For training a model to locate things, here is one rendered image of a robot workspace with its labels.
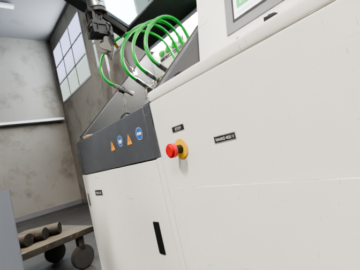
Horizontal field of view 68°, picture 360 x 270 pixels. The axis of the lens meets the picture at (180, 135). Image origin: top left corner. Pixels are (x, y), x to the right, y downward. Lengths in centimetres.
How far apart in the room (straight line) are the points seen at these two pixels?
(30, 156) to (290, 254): 786
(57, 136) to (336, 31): 817
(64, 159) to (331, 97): 810
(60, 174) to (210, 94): 782
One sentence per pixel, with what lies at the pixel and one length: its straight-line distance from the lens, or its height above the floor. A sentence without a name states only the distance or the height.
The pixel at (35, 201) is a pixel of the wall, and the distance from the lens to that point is 814.
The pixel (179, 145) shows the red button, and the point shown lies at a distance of 66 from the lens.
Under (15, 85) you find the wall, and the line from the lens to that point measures 860.
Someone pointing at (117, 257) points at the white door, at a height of 43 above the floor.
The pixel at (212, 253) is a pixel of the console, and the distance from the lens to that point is 70.
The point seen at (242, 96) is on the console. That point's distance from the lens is 53.
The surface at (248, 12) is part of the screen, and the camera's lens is 86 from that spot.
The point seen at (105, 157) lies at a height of 84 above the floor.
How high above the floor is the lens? 79
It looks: 4 degrees up
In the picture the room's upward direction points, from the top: 13 degrees counter-clockwise
